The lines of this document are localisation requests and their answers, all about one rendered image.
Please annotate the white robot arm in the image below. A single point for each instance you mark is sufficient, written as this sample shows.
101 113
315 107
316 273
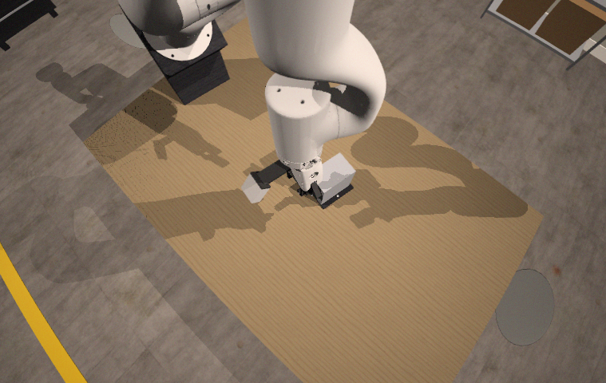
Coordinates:
305 42

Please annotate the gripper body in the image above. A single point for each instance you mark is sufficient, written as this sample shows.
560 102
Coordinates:
305 176

